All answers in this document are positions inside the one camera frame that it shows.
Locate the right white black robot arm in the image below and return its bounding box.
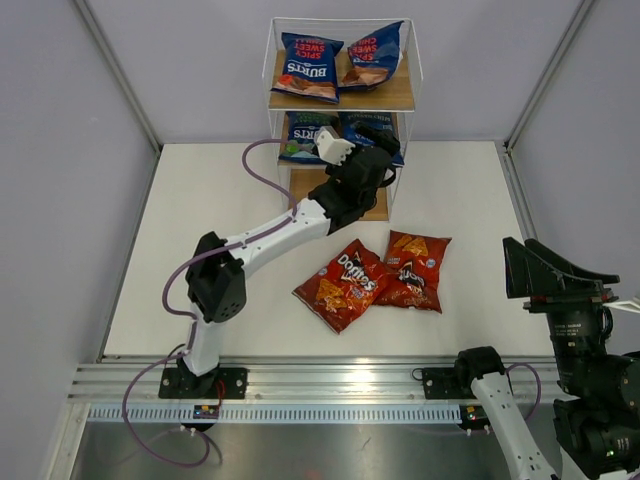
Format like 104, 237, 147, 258
453, 237, 639, 479

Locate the Kettle sea salt vinegar bag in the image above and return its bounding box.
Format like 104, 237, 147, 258
338, 111, 398, 146

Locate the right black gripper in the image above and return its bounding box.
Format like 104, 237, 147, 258
506, 235, 621, 396

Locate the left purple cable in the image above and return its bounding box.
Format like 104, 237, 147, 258
122, 138, 321, 466

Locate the Burts sea salt vinegar bag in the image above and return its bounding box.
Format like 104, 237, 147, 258
278, 111, 339, 165

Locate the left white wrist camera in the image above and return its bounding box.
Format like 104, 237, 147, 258
314, 126, 356, 166

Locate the large red Doritos bag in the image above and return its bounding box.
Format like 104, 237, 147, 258
292, 239, 392, 334

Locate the Burts spicy chilli bag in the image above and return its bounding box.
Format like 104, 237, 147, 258
271, 32, 344, 104
339, 20, 404, 92

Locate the white wire wooden shelf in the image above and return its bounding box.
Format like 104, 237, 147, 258
262, 17, 423, 221

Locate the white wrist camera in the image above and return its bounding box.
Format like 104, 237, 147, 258
605, 296, 640, 314
314, 126, 356, 166

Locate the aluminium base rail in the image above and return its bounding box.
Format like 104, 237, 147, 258
67, 354, 571, 406

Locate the small red Doritos bag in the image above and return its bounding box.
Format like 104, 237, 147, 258
374, 230, 451, 313

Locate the white slotted cable duct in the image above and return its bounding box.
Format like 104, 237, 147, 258
88, 403, 462, 425

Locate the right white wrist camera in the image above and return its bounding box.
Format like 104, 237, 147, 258
605, 296, 640, 314

